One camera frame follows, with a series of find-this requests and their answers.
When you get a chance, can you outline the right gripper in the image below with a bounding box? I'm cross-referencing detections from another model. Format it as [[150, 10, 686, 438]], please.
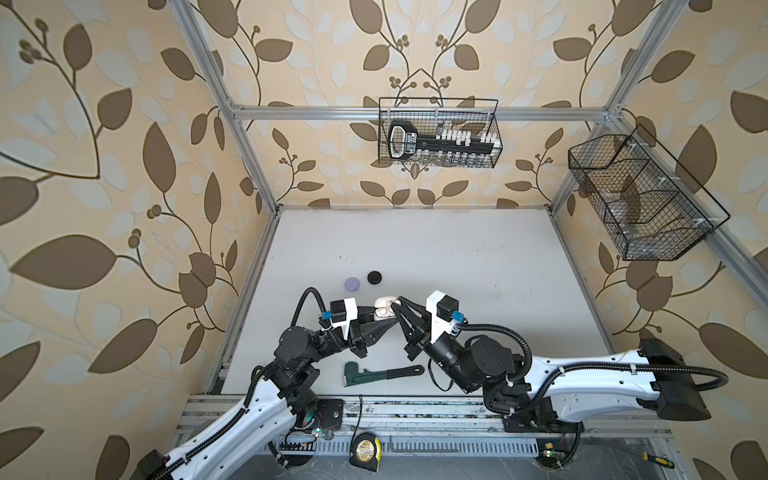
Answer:
[[396, 299, 479, 397]]

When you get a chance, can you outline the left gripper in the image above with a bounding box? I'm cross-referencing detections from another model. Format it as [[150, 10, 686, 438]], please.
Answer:
[[303, 306, 392, 370]]

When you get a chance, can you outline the white earbud case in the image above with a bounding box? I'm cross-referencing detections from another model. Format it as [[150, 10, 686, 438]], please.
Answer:
[[374, 296, 399, 320]]

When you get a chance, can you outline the purple earbud case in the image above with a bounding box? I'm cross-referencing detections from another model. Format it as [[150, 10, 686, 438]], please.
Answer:
[[344, 277, 361, 292]]

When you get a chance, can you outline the black round earbud case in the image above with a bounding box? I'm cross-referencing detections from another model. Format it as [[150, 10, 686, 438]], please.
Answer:
[[367, 271, 382, 285]]

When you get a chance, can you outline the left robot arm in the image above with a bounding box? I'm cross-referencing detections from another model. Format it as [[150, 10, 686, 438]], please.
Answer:
[[131, 287, 399, 479]]

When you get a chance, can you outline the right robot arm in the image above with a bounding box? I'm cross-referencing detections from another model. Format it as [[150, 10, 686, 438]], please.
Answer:
[[375, 291, 729, 438]]

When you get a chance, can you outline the green pipe wrench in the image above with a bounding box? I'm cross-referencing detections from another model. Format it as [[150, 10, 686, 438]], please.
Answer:
[[343, 361, 426, 387]]

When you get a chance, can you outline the yellow black tape measure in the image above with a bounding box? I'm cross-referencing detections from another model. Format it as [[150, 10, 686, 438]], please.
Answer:
[[349, 432, 382, 472]]

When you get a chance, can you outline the yellow black screwdriver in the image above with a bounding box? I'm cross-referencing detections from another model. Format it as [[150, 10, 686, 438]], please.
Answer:
[[641, 452, 676, 470]]

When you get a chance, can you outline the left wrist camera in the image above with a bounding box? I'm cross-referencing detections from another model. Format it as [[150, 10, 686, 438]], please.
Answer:
[[320, 298, 358, 340]]

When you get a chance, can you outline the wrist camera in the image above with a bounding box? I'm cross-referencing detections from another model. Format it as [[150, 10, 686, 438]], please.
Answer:
[[425, 290, 466, 344], [320, 298, 358, 340]]

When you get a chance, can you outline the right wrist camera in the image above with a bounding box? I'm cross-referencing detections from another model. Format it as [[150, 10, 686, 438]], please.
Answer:
[[425, 290, 466, 344]]

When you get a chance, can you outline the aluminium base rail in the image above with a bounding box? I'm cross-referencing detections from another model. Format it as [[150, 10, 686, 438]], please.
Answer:
[[173, 395, 673, 457]]

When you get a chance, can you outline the back wire basket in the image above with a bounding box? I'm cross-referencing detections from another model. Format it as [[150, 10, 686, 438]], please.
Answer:
[[377, 96, 503, 169]]

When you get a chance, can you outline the side wire basket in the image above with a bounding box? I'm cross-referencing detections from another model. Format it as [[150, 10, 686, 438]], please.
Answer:
[[568, 125, 731, 261]]

